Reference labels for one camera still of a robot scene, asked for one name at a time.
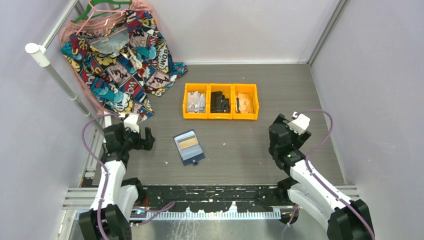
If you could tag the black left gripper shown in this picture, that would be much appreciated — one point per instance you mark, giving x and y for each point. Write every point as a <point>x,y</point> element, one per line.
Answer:
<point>142,144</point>

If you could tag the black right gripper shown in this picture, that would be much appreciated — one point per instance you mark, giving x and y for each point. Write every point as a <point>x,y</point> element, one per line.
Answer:
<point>299,140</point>

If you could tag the navy leather card holder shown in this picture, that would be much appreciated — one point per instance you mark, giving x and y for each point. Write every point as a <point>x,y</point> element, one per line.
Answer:
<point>191,155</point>

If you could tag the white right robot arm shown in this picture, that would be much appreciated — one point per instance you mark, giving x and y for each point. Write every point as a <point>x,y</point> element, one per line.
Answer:
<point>342,217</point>

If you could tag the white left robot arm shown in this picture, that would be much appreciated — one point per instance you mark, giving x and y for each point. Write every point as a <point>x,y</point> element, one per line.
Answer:
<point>108,217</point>

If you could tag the yellow bin with gold cards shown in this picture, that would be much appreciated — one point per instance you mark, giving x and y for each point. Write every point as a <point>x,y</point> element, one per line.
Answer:
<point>252,90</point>

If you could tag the stack of gold cards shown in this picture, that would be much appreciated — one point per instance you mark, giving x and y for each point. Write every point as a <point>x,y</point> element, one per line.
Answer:
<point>244,103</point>

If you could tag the yellow bin with silver cards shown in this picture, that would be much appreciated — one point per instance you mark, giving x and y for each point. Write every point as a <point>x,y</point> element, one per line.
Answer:
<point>200,87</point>

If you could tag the stack of black cards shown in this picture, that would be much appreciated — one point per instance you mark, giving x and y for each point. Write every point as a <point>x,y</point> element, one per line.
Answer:
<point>219,103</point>

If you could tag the yellow bin with black cards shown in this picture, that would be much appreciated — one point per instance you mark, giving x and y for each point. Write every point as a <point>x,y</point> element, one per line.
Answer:
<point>226,88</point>

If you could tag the comic print shorts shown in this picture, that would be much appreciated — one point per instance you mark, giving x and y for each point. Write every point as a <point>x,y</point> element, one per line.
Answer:
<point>125,64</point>

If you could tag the silver clothes rack pole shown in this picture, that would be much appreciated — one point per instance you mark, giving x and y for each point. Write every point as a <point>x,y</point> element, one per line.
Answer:
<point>38,53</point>

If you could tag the pink clothes hanger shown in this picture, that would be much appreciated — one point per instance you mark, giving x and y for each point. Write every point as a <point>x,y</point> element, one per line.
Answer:
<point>112,40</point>

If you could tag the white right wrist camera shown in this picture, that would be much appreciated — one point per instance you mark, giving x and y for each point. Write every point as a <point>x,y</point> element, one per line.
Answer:
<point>299,123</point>

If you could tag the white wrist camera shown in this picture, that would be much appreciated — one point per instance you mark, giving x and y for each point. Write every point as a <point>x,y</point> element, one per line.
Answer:
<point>131,123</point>
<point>299,123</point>

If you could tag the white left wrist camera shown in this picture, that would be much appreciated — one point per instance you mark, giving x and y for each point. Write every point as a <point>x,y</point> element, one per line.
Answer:
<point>131,123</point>

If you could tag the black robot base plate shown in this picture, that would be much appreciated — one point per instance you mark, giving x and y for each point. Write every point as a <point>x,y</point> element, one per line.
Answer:
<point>213,202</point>

